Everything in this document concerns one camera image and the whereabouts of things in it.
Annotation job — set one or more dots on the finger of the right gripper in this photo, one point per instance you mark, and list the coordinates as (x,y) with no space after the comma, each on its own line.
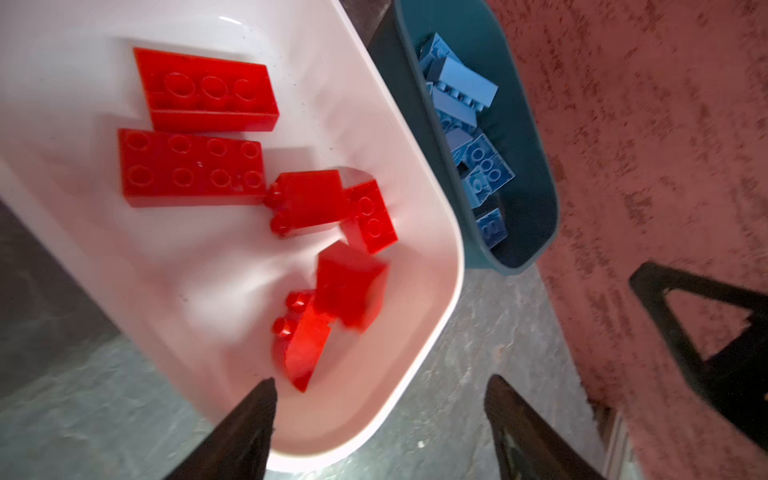
(716,332)

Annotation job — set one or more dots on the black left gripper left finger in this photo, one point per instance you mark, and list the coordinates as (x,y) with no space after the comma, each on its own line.
(239,446)

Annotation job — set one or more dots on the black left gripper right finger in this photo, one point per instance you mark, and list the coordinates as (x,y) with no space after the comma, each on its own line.
(526,446)

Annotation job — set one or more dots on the red lego brick small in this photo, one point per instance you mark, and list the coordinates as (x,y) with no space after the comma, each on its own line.
(351,285)

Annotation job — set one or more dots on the blue lego brick pair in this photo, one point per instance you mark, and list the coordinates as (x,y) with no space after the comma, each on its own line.
(458,140)
(476,187)

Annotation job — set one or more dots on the blue lego brick slim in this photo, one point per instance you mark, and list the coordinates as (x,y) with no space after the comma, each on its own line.
(445,103)

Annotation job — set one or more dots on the blue lego brick bottom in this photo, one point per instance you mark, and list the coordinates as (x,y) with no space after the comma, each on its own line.
(492,228)

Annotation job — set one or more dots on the blue lego brick long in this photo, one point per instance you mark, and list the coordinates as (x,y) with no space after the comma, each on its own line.
(482,153)

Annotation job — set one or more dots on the white plastic bin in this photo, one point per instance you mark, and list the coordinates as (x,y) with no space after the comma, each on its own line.
(126,333)

